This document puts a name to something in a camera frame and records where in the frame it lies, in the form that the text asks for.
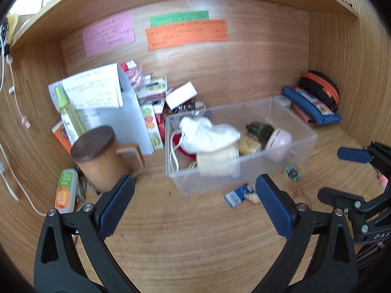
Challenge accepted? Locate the yellow fabric item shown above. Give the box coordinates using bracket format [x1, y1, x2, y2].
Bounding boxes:
[6, 12, 19, 41]

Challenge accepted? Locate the white cardboard box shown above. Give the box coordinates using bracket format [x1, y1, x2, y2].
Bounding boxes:
[165, 82, 197, 110]

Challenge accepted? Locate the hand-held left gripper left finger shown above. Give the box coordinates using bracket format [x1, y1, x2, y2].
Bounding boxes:
[33, 173, 135, 293]

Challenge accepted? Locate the pile of red packets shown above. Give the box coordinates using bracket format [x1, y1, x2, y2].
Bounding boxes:
[120, 60, 168, 104]

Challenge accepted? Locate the white charging cable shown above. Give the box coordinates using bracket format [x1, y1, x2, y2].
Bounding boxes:
[0, 140, 46, 217]

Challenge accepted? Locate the green glass bottle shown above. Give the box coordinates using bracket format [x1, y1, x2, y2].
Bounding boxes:
[246, 122, 275, 147]

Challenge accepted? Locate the orange paper note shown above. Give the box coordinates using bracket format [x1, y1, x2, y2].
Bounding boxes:
[145, 20, 228, 51]

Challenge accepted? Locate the pink flat pouch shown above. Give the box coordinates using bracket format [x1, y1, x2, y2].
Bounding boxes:
[290, 104, 318, 125]

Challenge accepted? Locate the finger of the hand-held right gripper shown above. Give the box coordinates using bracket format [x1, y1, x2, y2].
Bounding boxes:
[318, 187, 368, 218]
[337, 142, 391, 172]

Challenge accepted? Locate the orange and green tube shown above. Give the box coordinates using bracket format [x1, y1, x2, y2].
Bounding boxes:
[55, 168, 79, 213]

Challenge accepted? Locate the blue zip pouch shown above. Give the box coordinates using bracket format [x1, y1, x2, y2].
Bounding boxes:
[282, 86, 342, 125]

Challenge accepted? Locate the pink round container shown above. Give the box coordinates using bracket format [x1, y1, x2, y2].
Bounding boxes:
[264, 128, 293, 163]

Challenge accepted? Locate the clear plastic storage bin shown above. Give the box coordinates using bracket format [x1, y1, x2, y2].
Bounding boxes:
[165, 98, 318, 196]

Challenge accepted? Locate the green paper note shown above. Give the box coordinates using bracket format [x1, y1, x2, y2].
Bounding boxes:
[150, 11, 209, 28]

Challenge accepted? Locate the green spray bottle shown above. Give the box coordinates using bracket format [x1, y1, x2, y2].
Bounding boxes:
[54, 85, 86, 143]

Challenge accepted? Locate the white drawstring pouch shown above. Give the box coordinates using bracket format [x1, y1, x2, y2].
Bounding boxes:
[171, 116, 242, 171]

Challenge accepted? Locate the white file holder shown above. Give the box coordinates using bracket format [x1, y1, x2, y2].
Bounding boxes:
[49, 64, 155, 156]

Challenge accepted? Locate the small green candy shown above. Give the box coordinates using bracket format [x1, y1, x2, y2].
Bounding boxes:
[282, 165, 312, 206]

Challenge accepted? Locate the pink cable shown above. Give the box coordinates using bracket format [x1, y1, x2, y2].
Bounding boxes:
[6, 53, 31, 129]

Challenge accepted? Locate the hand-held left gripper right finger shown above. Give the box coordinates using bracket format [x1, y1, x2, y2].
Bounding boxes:
[253, 173, 358, 293]

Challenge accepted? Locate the fruit printed carton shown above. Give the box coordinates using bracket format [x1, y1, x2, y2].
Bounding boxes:
[141, 104, 164, 151]

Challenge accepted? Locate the wooden desktop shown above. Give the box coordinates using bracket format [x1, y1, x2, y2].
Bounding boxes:
[18, 79, 382, 293]

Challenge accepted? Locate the beige round lidded tub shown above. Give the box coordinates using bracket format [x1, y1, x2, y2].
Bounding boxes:
[197, 145, 241, 177]

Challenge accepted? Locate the red pouch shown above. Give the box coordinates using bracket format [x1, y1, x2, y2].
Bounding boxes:
[173, 134, 196, 160]

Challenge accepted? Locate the black and orange case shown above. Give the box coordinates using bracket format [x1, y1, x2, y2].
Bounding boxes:
[298, 71, 340, 112]

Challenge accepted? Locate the pink paper note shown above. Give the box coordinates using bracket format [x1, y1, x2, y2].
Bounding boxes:
[82, 13, 135, 58]

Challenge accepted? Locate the brown mug with lid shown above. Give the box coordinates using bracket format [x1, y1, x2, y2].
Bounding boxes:
[70, 126, 145, 193]

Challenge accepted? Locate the orange cardboard box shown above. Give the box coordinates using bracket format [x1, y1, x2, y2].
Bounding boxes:
[51, 121, 73, 155]

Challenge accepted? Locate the white printed paper sheet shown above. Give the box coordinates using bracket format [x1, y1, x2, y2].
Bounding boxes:
[49, 63, 124, 112]

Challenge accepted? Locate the blue patterned packet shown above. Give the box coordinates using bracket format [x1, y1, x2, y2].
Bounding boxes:
[224, 184, 255, 209]

